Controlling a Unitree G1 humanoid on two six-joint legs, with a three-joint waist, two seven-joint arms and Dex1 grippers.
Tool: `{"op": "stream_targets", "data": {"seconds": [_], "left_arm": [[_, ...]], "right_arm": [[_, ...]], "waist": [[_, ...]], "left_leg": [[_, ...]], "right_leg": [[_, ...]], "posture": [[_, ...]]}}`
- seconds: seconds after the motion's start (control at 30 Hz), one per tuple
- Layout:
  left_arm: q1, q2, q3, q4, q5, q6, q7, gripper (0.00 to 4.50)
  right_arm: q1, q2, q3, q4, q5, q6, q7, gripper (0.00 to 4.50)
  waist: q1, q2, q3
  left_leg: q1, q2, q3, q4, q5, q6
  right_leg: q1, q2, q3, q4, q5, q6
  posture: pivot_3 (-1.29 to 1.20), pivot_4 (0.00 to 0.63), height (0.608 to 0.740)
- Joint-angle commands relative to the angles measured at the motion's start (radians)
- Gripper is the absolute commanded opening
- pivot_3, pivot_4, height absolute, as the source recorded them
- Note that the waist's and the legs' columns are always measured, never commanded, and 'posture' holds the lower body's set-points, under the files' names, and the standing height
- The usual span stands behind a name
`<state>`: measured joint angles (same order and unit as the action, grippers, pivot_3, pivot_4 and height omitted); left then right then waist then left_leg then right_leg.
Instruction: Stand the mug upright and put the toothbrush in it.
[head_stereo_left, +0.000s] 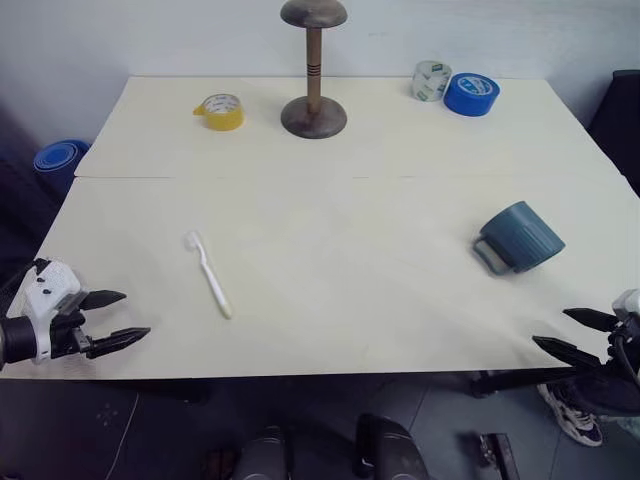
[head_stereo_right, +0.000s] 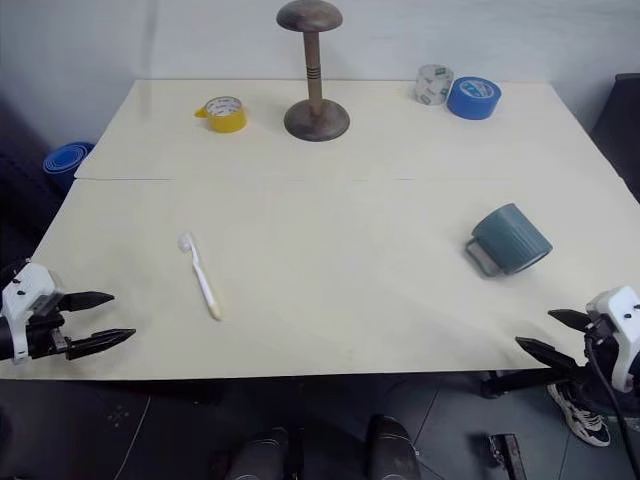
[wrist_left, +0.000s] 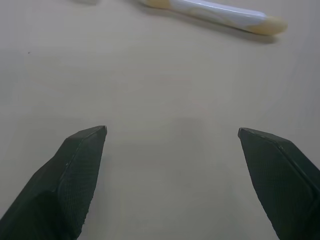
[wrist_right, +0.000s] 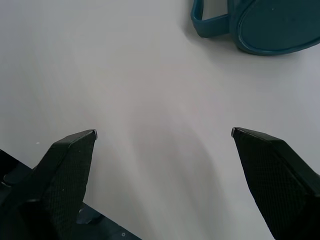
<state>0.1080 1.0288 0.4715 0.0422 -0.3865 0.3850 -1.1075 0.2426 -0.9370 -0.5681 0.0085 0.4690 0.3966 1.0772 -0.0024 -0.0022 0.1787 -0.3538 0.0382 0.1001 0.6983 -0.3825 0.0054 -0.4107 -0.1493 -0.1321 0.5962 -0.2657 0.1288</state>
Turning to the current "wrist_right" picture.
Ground teal plastic cup with handle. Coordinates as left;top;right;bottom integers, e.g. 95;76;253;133
190;0;320;56

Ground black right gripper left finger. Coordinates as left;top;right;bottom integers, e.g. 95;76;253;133
14;129;98;240

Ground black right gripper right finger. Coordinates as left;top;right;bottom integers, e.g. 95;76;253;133
231;126;320;240

